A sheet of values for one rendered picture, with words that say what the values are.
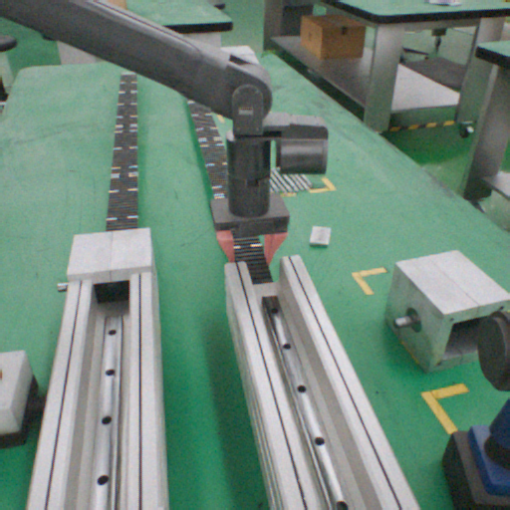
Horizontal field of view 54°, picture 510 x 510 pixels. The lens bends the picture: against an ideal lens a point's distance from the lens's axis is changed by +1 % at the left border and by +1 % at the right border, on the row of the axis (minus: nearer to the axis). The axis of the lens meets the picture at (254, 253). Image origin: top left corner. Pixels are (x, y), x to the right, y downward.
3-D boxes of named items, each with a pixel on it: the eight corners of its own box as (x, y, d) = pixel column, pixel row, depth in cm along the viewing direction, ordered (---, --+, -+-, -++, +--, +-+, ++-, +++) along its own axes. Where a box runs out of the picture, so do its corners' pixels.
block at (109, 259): (70, 292, 71) (55, 236, 66) (157, 281, 73) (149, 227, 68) (63, 335, 64) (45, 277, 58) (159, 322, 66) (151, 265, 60)
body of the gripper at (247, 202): (290, 227, 67) (293, 177, 62) (215, 235, 65) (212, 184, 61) (279, 204, 72) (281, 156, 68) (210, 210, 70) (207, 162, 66)
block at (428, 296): (367, 323, 66) (377, 265, 60) (441, 306, 69) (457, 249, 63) (408, 379, 58) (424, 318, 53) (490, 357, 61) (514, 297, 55)
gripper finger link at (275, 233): (287, 275, 71) (289, 219, 66) (238, 281, 70) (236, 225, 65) (276, 249, 77) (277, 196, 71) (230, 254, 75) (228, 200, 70)
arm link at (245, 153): (226, 119, 63) (223, 134, 59) (280, 119, 63) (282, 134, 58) (228, 167, 67) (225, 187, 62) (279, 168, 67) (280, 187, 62)
